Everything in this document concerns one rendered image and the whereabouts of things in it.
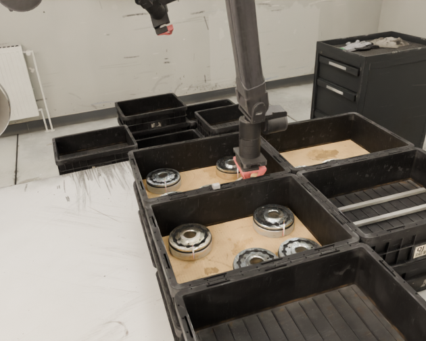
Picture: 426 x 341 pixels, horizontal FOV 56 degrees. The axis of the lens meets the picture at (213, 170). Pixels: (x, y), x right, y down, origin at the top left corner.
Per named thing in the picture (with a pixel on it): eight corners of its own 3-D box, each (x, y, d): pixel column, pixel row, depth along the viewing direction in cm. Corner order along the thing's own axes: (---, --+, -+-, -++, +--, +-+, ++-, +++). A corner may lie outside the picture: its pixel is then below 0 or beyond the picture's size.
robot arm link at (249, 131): (235, 113, 105) (245, 120, 101) (258, 108, 107) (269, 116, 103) (235, 137, 109) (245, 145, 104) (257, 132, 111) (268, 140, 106)
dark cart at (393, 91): (344, 197, 260) (365, 56, 216) (305, 166, 297) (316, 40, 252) (416, 176, 279) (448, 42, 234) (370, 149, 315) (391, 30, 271)
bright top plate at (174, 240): (171, 254, 91) (170, 252, 91) (167, 228, 100) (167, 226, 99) (214, 247, 93) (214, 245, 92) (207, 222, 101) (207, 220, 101)
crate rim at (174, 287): (172, 301, 73) (172, 291, 72) (145, 211, 98) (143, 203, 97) (362, 249, 83) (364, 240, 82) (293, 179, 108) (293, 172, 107)
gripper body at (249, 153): (254, 150, 115) (255, 126, 112) (267, 166, 107) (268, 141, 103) (232, 153, 114) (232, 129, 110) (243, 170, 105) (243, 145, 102)
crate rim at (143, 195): (145, 211, 98) (143, 203, 97) (128, 157, 123) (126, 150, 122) (293, 179, 108) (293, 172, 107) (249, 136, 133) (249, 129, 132)
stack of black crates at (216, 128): (215, 199, 237) (212, 130, 215) (197, 176, 261) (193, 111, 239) (274, 184, 250) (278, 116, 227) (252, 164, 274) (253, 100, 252)
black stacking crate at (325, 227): (178, 335, 78) (172, 293, 72) (150, 242, 102) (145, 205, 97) (354, 283, 88) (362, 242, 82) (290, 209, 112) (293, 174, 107)
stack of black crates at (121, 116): (133, 183, 257) (122, 118, 235) (124, 163, 282) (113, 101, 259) (192, 170, 270) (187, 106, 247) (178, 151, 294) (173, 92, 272)
